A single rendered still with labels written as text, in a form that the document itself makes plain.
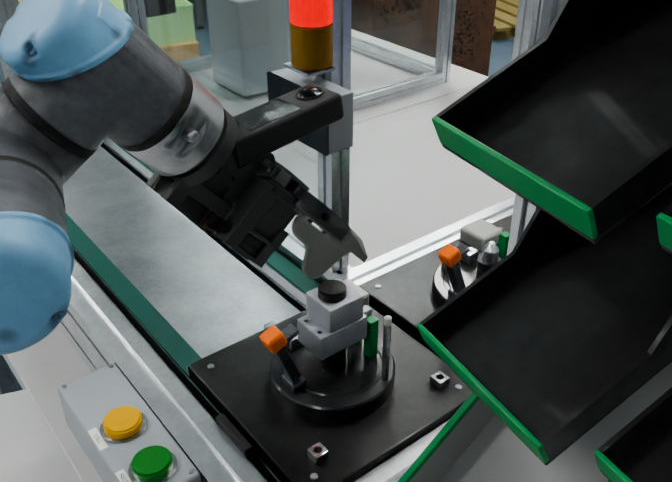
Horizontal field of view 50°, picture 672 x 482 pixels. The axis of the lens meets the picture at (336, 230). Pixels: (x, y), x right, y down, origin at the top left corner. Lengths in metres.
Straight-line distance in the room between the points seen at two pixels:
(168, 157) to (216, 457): 0.36
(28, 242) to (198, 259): 0.77
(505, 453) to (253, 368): 0.34
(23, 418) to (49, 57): 0.62
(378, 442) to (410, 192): 0.76
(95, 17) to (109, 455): 0.47
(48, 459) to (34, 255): 0.60
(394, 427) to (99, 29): 0.49
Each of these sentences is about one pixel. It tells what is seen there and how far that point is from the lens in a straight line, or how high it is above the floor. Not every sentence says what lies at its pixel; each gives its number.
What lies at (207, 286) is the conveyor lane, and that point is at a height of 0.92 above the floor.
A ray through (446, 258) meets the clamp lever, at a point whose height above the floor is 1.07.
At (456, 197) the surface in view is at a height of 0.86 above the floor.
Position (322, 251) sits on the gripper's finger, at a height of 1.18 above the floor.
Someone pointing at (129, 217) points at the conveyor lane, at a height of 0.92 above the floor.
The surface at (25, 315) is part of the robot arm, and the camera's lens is 0.41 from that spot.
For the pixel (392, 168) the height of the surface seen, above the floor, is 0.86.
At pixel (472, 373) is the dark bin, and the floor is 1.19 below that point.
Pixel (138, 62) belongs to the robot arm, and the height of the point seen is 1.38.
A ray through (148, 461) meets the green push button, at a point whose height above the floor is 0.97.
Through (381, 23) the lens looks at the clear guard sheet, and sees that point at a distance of 2.18.
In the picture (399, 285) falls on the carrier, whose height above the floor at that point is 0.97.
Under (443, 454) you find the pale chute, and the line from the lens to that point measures 0.64.
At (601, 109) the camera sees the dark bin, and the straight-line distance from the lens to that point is 0.45.
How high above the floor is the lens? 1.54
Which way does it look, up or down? 31 degrees down
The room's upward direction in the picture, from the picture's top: straight up
